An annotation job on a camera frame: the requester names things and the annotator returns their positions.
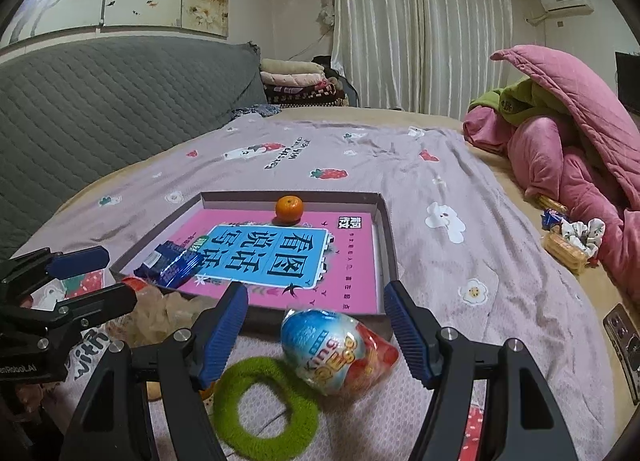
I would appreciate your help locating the blue patterned cloth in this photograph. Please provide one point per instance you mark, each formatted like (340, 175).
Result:
(255, 111)

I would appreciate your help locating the red plastic-wrapped package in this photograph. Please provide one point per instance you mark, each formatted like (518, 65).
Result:
(134, 283)

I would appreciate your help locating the small mandarin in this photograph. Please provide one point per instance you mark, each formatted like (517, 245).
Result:
(289, 208)

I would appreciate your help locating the pink quilt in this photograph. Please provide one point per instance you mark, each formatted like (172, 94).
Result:
(575, 91)

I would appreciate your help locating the blue candy wrapper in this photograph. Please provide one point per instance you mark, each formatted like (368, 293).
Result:
(554, 220)

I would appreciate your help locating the blue and red toy egg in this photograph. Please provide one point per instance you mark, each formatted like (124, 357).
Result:
(325, 346)

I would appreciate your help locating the pink and blue book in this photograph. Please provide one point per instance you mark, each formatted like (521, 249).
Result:
(350, 281)

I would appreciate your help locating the blue snack packet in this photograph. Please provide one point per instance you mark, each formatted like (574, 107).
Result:
(170, 266)

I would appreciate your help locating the dark cloth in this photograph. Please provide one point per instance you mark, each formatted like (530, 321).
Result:
(327, 66)

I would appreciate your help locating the beige folded blanket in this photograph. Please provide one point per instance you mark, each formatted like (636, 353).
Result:
(290, 66)

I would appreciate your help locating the black television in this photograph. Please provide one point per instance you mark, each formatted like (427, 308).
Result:
(629, 76)

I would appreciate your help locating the yellow biscuit packet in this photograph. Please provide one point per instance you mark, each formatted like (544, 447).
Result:
(552, 203)
(565, 251)

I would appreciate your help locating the checkered folded blanket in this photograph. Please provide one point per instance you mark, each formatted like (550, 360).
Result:
(305, 96)

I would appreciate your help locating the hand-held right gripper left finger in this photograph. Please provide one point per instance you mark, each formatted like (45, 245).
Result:
(225, 336)

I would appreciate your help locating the white floral scrunchie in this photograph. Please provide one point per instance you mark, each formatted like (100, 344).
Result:
(582, 236)

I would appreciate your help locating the green fuzzy hair scrunchie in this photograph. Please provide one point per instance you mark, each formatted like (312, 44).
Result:
(300, 421)

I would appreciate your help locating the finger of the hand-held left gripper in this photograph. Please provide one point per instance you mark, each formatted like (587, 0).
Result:
(100, 303)
(75, 263)

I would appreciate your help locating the pink folded blanket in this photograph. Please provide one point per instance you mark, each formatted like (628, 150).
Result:
(295, 79)

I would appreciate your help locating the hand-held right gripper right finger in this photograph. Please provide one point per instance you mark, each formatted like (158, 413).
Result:
(405, 336)

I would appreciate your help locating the green blanket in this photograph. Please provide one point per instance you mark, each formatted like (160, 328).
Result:
(520, 101)

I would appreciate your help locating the white curtain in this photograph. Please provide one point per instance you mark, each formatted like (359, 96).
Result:
(425, 41)

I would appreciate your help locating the shallow cardboard box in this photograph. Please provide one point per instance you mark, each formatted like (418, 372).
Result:
(390, 241)

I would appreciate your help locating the purple printed blanket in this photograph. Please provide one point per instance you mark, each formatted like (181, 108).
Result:
(350, 166)

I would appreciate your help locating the grey quilted headboard cover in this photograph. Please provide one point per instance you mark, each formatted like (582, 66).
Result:
(100, 116)

